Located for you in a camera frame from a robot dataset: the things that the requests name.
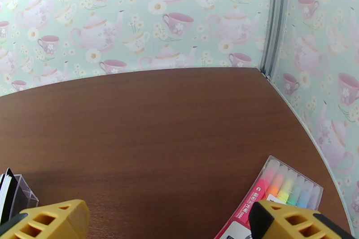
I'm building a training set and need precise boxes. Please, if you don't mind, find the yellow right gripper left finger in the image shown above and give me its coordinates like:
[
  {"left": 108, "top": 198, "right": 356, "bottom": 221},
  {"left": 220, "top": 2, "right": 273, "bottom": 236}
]
[{"left": 0, "top": 199, "right": 91, "bottom": 239}]

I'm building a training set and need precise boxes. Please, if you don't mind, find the aluminium frame corner post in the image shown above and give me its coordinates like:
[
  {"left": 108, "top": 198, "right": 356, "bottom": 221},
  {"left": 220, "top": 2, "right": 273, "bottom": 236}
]
[{"left": 259, "top": 0, "right": 291, "bottom": 80}]

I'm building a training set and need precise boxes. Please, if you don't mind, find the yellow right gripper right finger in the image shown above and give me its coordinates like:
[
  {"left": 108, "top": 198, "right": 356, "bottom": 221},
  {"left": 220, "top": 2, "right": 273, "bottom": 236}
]
[{"left": 249, "top": 200, "right": 355, "bottom": 239}]

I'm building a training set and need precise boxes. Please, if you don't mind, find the highlighter pen pack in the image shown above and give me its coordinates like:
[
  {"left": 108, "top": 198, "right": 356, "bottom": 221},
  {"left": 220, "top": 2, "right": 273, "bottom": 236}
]
[{"left": 214, "top": 155, "right": 324, "bottom": 239}]

